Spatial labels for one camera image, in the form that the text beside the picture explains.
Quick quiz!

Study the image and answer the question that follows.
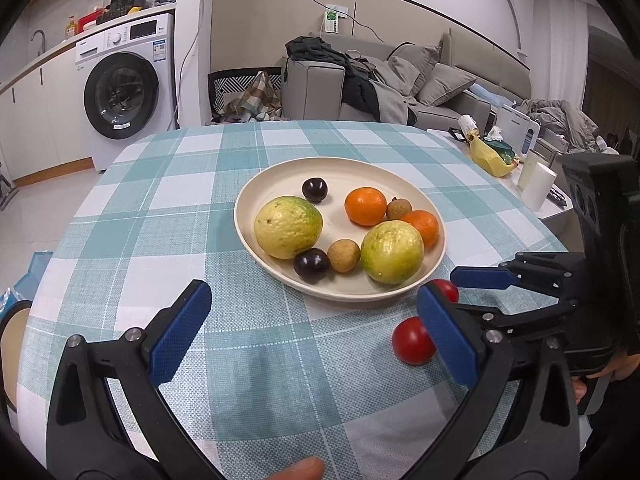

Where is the white washing machine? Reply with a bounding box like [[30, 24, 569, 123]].
[[74, 10, 178, 171]]

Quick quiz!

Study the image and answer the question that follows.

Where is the dark clothes pile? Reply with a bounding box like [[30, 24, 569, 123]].
[[286, 36, 381, 116]]

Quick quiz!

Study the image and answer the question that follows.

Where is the red tomato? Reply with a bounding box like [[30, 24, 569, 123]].
[[392, 316, 437, 365], [431, 278, 460, 304]]

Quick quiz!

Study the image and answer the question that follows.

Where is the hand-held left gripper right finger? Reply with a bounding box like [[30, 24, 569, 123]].
[[400, 282, 581, 480]]

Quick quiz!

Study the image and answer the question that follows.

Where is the grey blanket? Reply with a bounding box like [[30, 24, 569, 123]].
[[370, 57, 418, 126]]

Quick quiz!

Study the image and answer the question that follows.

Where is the white kitchen base cabinet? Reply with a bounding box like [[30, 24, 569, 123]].
[[0, 52, 96, 181]]

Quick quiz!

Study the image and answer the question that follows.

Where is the grey clothes pile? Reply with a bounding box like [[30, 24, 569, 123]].
[[520, 99, 601, 151]]

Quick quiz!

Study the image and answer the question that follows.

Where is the dark purple plum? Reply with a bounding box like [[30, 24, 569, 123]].
[[301, 177, 329, 204], [293, 248, 331, 283]]

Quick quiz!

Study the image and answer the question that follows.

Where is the person's left hand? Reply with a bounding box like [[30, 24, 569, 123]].
[[265, 456, 326, 480]]

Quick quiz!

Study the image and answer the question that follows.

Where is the yellow plastic bag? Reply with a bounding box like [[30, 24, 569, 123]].
[[470, 135, 521, 177]]

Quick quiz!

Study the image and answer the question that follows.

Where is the orange mandarin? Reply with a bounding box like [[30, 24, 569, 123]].
[[344, 186, 388, 227], [400, 210, 440, 251]]

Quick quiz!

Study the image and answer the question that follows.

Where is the green yellow guava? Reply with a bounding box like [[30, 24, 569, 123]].
[[360, 220, 425, 286], [253, 196, 324, 261]]

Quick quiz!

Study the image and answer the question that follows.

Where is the grey sofa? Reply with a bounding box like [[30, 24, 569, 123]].
[[280, 27, 501, 126]]

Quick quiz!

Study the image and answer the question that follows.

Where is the teal white checkered tablecloth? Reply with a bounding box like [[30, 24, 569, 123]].
[[17, 120, 571, 480]]

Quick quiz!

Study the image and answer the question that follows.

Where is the brown longan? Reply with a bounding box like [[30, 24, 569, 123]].
[[327, 238, 362, 274], [386, 197, 413, 221]]

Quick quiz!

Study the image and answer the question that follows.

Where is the plaid cloth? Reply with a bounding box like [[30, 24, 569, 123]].
[[220, 71, 291, 123]]

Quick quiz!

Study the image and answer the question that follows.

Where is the person's right hand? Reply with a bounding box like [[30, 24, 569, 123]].
[[572, 347, 640, 403]]

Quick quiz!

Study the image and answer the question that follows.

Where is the blue plastic bag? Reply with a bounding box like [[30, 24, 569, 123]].
[[0, 252, 53, 316]]

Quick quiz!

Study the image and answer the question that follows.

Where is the wooden stool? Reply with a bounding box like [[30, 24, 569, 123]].
[[0, 300, 33, 403]]

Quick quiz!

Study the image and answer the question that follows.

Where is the white blue appliance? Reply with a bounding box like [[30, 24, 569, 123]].
[[492, 104, 541, 158]]

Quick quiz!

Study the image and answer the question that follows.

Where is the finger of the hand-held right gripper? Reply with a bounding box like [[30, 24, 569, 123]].
[[452, 297, 583, 335], [450, 251, 588, 293]]

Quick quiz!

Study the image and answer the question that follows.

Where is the black patterned laundry basket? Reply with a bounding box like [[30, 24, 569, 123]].
[[207, 67, 283, 123]]

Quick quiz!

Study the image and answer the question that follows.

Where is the grey sofa pillow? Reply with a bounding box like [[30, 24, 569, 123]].
[[387, 42, 443, 98], [417, 62, 477, 107]]

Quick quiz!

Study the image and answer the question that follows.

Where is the cream round plate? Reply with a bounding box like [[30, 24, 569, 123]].
[[234, 157, 447, 303]]

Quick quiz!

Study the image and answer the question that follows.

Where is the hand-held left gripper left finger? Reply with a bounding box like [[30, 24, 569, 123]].
[[45, 280, 221, 480]]

